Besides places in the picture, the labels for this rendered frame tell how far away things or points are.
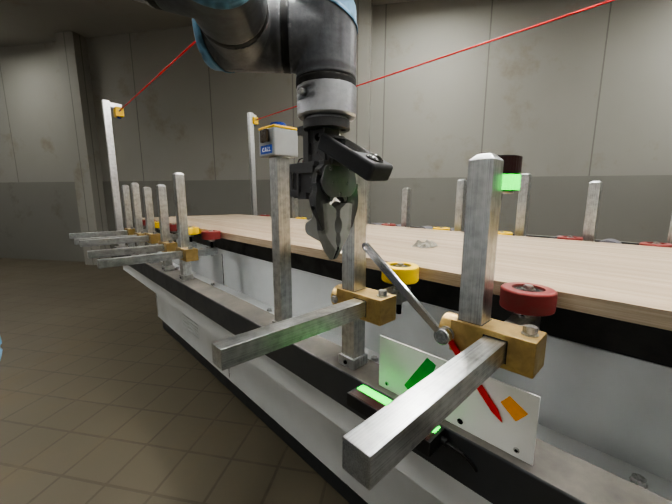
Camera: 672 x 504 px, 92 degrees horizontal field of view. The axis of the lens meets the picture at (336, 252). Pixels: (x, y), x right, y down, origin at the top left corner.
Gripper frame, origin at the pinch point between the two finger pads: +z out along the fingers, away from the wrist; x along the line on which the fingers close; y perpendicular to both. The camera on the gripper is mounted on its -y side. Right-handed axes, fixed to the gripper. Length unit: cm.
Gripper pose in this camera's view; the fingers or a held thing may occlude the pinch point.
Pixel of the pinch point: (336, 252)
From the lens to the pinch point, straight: 51.1
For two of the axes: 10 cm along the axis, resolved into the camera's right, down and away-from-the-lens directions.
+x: -7.2, 1.1, -6.8
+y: -6.9, -1.2, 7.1
